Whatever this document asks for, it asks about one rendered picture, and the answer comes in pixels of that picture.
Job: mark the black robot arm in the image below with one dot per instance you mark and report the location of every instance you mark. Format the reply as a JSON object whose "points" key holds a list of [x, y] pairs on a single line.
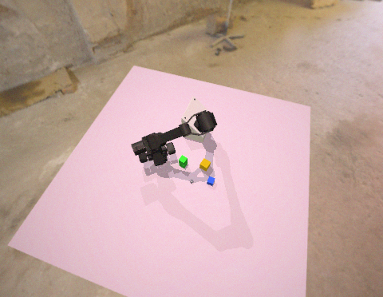
{"points": [[205, 122]]}

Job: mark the blue cube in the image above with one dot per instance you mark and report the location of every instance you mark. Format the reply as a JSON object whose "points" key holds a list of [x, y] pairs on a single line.
{"points": [[210, 180]]}

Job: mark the yellow block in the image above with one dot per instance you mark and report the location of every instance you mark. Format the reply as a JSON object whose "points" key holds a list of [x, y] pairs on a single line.
{"points": [[205, 164]]}

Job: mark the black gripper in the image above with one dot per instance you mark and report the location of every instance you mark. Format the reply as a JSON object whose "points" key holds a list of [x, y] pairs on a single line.
{"points": [[144, 157]]}

